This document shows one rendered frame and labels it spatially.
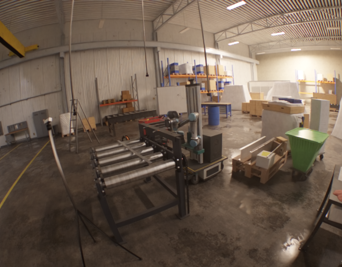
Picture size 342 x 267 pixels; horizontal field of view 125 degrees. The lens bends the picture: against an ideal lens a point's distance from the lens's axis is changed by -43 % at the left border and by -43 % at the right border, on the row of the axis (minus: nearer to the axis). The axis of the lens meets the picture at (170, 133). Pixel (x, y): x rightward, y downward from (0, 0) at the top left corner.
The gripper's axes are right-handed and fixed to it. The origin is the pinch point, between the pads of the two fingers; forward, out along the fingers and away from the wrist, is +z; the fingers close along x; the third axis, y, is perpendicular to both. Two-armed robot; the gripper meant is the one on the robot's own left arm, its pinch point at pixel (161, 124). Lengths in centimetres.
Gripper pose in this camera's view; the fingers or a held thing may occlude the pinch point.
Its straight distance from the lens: 249.2
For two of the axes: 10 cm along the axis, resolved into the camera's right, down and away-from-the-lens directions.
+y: 5.1, 1.8, -8.4
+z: -8.6, 2.0, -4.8
